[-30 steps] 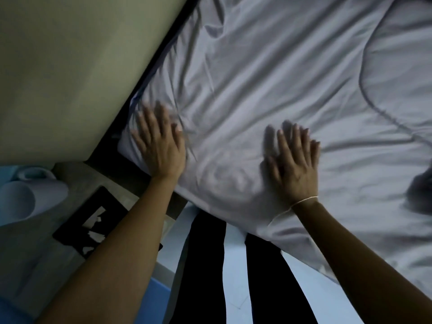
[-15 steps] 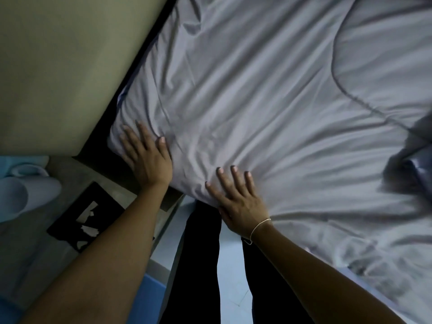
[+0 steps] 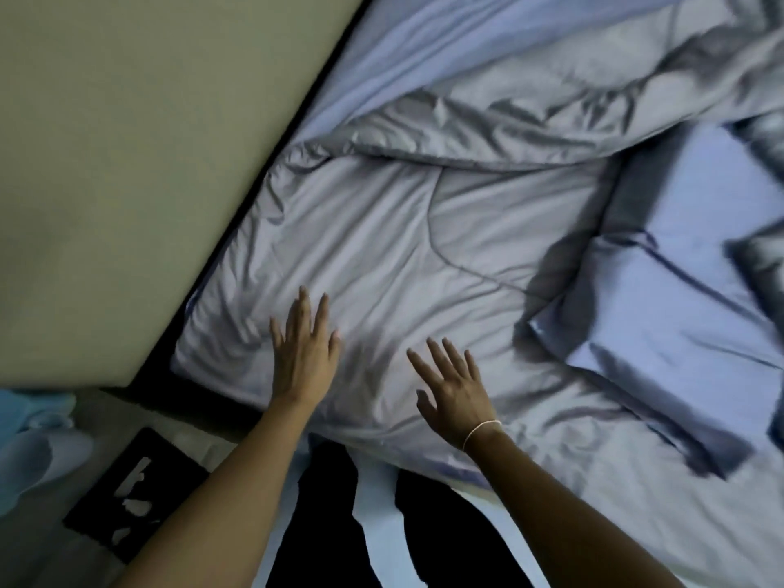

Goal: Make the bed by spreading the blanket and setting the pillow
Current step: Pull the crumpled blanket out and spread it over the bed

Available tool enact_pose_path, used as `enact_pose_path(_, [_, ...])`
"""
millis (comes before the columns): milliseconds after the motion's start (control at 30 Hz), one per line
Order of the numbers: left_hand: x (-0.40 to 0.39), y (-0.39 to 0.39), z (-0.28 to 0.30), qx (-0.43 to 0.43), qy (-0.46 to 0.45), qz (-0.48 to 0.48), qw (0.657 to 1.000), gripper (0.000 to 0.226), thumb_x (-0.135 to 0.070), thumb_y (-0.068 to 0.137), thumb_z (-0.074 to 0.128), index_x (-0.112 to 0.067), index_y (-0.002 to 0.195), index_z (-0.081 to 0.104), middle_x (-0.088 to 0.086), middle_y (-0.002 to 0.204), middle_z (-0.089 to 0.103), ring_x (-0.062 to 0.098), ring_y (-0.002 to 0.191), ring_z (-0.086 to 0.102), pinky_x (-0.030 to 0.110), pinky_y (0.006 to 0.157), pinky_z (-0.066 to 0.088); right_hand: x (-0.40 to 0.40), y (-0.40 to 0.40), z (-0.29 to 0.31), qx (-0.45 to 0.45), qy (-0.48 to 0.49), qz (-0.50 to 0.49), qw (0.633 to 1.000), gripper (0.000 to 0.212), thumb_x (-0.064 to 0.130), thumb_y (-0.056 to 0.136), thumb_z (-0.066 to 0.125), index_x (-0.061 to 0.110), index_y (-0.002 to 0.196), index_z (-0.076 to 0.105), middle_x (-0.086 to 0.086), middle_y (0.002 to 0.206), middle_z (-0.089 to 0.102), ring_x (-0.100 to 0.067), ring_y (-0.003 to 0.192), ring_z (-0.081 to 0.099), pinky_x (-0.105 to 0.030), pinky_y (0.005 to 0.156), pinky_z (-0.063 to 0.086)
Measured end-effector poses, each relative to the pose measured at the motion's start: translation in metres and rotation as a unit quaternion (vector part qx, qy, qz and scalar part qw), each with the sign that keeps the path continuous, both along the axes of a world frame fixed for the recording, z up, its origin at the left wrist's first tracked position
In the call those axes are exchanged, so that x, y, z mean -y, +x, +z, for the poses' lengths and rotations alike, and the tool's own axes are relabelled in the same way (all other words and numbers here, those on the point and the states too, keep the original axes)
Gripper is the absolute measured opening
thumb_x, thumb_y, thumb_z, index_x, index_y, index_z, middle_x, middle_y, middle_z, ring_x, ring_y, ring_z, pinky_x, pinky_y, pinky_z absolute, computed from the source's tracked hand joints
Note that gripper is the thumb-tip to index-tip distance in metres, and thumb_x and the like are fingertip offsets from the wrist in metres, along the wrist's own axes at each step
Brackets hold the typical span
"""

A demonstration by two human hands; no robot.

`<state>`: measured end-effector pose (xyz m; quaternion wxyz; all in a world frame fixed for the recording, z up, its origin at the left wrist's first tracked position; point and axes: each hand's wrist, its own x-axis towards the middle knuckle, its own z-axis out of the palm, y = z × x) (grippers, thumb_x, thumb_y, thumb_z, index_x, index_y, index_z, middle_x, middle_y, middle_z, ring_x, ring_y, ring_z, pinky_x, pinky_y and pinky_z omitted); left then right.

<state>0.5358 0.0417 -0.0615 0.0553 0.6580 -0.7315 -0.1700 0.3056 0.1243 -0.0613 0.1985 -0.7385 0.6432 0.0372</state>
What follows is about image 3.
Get person's right forearm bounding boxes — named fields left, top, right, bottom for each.
left=462, top=424, right=696, bottom=588

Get black patterned floor mat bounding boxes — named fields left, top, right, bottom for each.
left=61, top=426, right=213, bottom=568

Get blue bedsheet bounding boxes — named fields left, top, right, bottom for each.
left=287, top=0, right=690, bottom=155

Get person's left forearm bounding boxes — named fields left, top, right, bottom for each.
left=113, top=394, right=328, bottom=588

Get person's left hand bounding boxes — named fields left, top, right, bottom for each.
left=269, top=285, right=343, bottom=407

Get beige headboard panel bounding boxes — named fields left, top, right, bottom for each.
left=0, top=0, right=368, bottom=389

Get person's right hand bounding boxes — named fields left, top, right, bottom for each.
left=406, top=337, right=506, bottom=452

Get blue pillow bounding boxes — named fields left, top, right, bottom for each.
left=528, top=121, right=784, bottom=479

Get person's black trousers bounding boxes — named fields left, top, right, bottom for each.
left=260, top=439, right=537, bottom=588

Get grey duvet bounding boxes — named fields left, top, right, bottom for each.
left=168, top=0, right=784, bottom=588

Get black bed frame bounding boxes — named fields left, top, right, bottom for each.
left=101, top=0, right=382, bottom=437

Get light blue cloth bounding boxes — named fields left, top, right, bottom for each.
left=0, top=387, right=96, bottom=516

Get thin white wrist band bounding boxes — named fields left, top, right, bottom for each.
left=462, top=420, right=504, bottom=452

